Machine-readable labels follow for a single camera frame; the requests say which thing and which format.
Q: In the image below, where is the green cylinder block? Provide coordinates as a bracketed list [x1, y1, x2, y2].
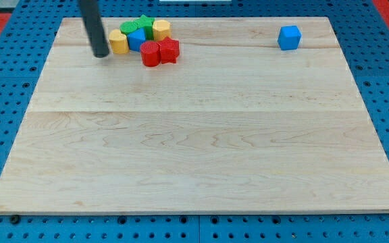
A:
[120, 21, 138, 35]

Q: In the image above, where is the red star block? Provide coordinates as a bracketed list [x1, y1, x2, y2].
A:
[157, 37, 180, 64]

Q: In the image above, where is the yellow heart block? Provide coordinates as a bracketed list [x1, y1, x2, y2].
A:
[108, 29, 130, 54]

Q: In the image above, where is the blue triangular block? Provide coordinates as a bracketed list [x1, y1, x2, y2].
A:
[127, 28, 147, 51]

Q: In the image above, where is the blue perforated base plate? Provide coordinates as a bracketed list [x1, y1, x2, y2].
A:
[0, 1, 389, 242]

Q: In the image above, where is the red cylinder block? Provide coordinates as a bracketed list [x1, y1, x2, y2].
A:
[140, 41, 161, 67]

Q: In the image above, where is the light wooden board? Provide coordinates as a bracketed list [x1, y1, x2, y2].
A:
[0, 17, 389, 215]

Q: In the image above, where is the yellow hexagon block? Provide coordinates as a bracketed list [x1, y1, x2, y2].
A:
[153, 20, 172, 41]

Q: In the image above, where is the green star block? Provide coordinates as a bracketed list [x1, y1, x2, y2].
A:
[134, 14, 155, 41]

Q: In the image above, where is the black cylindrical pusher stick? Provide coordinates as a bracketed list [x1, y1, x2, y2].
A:
[78, 0, 109, 58]

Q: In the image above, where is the blue cube block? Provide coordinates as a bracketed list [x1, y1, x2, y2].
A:
[278, 26, 302, 51]

